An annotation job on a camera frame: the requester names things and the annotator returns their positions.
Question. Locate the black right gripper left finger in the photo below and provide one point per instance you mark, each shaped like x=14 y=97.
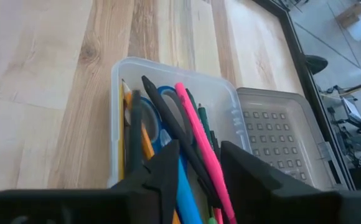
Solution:
x=162 y=186

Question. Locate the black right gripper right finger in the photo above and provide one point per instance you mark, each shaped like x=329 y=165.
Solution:
x=255 y=199

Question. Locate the blue marker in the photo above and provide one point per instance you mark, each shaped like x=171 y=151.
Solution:
x=185 y=193

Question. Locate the grey pen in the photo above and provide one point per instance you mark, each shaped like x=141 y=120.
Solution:
x=136 y=130

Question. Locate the black pen with clip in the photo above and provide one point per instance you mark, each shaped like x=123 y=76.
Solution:
x=168 y=118

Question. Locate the light green marker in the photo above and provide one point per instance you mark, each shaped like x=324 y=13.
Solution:
x=205 y=124

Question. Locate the clear supply box grey lid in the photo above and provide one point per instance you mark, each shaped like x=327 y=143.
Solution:
x=277 y=102

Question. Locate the dark green marker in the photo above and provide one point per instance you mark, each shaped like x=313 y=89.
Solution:
x=193 y=102

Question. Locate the pink orange marker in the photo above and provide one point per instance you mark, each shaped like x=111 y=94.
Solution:
x=218 y=217

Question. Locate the black oval object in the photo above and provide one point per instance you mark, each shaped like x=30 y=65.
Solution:
x=316 y=63

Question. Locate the brown cardboard box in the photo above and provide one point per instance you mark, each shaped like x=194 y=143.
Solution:
x=350 y=15

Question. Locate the yellow wooden pencil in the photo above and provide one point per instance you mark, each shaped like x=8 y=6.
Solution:
x=147 y=143

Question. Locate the fat pink highlighter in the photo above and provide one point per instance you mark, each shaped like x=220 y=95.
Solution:
x=199 y=137

